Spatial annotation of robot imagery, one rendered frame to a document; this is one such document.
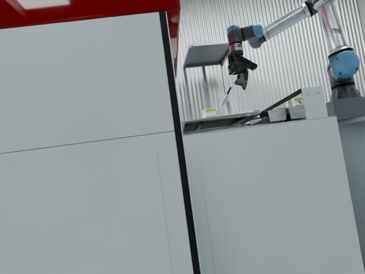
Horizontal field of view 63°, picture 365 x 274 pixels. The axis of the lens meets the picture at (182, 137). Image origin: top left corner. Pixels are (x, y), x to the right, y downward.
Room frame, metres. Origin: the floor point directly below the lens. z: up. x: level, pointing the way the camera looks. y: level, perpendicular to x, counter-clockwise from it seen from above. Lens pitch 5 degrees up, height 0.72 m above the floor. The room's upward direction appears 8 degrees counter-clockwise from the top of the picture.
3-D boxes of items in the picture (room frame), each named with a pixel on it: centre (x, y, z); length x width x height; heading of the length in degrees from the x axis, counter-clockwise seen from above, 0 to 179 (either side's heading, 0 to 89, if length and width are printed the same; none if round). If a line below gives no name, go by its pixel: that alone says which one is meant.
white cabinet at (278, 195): (1.64, -0.29, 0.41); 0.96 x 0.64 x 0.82; 3
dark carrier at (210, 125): (1.55, -0.19, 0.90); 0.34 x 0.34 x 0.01; 3
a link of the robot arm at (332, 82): (1.56, -0.88, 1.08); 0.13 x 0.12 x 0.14; 160
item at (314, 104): (1.51, -0.55, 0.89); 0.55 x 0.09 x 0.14; 3
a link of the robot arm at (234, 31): (1.62, -0.37, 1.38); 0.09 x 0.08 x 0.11; 70
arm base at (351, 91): (1.57, -0.89, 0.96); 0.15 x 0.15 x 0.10
